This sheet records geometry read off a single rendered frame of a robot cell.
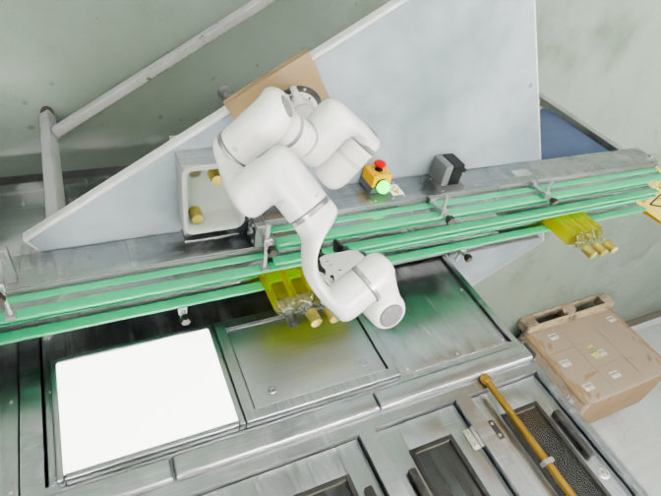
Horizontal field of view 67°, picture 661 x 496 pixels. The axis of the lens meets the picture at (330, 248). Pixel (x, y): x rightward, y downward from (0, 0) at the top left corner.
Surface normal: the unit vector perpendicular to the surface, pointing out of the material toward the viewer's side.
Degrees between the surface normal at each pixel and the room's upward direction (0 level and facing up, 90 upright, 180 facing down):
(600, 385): 83
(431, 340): 90
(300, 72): 1
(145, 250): 90
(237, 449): 90
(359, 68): 0
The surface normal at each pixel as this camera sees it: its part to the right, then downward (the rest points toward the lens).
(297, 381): 0.15, -0.75
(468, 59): 0.40, 0.65
